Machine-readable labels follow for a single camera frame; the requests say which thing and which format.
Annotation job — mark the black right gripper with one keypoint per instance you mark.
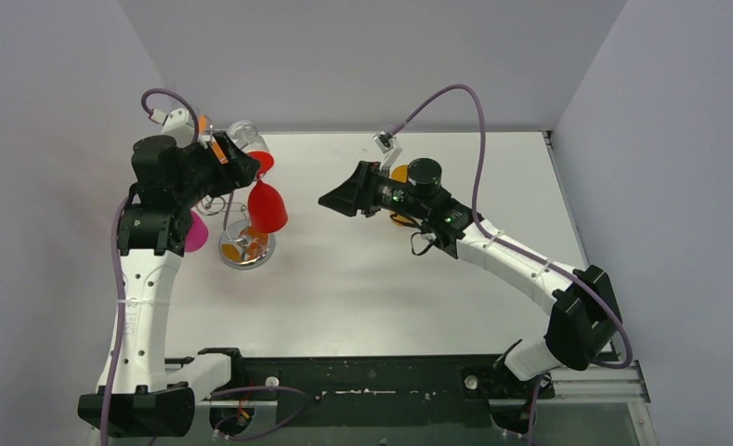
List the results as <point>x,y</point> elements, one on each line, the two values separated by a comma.
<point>360,192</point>

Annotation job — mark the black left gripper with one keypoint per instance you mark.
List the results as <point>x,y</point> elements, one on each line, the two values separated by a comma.
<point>229,164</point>

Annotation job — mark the yellow wine glass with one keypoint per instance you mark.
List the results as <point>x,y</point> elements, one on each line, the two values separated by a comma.
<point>400,173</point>

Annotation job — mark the red wine glass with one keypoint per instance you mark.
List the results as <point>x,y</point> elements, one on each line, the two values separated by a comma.
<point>265,204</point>

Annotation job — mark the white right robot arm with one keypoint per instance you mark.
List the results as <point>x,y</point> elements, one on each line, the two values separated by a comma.
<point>580,321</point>

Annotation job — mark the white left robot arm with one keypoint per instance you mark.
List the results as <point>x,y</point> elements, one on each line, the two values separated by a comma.
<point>135,396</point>

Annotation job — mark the clear wine glass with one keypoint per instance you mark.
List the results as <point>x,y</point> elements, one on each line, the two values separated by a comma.
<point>246,137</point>

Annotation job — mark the orange wine glass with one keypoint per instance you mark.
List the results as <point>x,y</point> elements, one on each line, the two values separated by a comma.
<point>207,134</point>

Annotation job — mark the pink wine glass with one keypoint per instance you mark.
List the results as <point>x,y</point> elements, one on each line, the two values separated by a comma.
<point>198,234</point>

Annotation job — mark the chrome wine glass rack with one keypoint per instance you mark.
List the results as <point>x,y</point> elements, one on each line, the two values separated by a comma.
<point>240,246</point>

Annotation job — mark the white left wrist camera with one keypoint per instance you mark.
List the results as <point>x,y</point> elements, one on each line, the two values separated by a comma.
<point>184,126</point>

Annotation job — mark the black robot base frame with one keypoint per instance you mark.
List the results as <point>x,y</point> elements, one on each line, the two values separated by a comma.
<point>388,391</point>

